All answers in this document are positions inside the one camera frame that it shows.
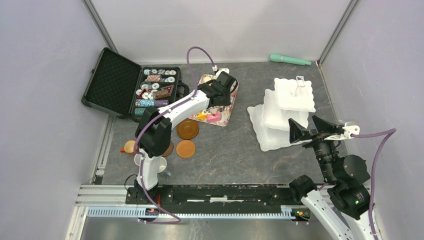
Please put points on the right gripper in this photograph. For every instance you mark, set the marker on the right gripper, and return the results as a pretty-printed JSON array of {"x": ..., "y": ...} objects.
[{"x": 296, "y": 131}]

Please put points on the pink cake with cherry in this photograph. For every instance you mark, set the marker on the pink cake with cherry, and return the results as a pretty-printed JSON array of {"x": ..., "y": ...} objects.
[{"x": 214, "y": 117}]

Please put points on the yellow wedge cake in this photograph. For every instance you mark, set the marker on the yellow wedge cake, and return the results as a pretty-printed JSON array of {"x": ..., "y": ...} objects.
[{"x": 202, "y": 115}]

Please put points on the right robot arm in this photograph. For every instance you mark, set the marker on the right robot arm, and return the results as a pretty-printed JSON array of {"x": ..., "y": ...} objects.
[{"x": 346, "y": 174}]

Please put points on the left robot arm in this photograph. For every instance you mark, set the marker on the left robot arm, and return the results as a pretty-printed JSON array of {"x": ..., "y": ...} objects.
[{"x": 153, "y": 134}]

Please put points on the white three-tier cake stand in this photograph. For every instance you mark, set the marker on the white three-tier cake stand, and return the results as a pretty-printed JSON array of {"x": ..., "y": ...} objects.
[{"x": 290, "y": 99}]

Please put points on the mint green rolling pin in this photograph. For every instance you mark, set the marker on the mint green rolling pin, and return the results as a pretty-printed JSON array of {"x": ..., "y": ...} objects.
[{"x": 277, "y": 58}]

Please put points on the floral serving tray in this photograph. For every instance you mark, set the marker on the floral serving tray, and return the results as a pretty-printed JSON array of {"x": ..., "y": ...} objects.
[{"x": 225, "y": 114}]

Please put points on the cream dome cake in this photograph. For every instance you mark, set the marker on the cream dome cake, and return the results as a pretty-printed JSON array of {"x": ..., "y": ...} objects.
[{"x": 207, "y": 79}]

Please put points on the large brown saucer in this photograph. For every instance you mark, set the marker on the large brown saucer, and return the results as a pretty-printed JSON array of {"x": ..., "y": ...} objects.
[{"x": 187, "y": 129}]

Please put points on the orange-brown saucer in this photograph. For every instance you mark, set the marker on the orange-brown saucer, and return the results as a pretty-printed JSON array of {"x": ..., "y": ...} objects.
[{"x": 185, "y": 149}]

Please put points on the dark brown saucer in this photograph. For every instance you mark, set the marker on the dark brown saucer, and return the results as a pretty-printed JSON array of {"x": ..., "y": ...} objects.
[{"x": 169, "y": 150}]

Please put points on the orange cup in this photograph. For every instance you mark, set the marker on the orange cup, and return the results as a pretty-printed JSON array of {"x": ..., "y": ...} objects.
[{"x": 128, "y": 147}]

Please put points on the black poker chip case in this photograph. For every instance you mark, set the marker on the black poker chip case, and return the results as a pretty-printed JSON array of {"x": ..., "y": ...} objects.
[{"x": 117, "y": 84}]

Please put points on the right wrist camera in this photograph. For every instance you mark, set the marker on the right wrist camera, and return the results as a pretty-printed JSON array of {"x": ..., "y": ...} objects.
[{"x": 350, "y": 128}]

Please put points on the black mounting rail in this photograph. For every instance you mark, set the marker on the black mounting rail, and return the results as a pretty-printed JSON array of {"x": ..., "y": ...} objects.
[{"x": 221, "y": 199}]

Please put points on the white cup grey handle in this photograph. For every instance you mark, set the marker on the white cup grey handle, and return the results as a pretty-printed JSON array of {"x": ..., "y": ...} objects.
[{"x": 163, "y": 167}]

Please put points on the white cup pink handle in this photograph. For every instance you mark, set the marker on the white cup pink handle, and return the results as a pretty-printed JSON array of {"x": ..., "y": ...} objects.
[{"x": 138, "y": 159}]

